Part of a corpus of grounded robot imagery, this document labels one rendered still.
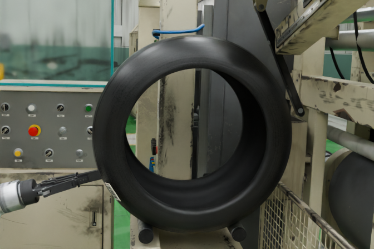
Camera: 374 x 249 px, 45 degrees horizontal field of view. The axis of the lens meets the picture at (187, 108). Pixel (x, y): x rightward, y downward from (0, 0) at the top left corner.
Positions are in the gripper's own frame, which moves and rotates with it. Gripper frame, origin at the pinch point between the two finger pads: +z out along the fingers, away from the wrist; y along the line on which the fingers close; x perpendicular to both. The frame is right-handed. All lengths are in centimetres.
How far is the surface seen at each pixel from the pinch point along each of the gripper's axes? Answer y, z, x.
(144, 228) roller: -9.4, 12.9, 16.9
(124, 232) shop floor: 207, -16, 104
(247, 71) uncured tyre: -13, 51, -21
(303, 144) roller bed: 19, 74, 13
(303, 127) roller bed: 19, 76, 7
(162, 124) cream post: 26.4, 26.3, -5.6
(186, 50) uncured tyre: -12.4, 36.1, -31.0
